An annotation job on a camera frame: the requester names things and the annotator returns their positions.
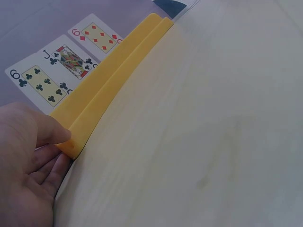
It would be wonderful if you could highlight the person's left hand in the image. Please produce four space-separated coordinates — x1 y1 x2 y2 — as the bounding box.
0 101 72 227

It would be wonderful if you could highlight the yellow plastic card holder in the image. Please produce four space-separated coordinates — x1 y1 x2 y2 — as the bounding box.
49 13 176 160

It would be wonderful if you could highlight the playing card with clubs pips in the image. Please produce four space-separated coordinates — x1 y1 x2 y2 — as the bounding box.
4 52 74 114

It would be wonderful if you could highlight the face playing card with clubs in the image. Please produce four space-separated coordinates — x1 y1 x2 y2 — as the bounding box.
37 34 100 80

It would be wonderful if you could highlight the playing card with red diamonds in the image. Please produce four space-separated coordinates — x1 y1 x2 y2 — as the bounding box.
67 13 125 61

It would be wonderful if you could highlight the playing card with large spade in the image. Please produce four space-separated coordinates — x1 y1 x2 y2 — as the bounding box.
151 0 201 21

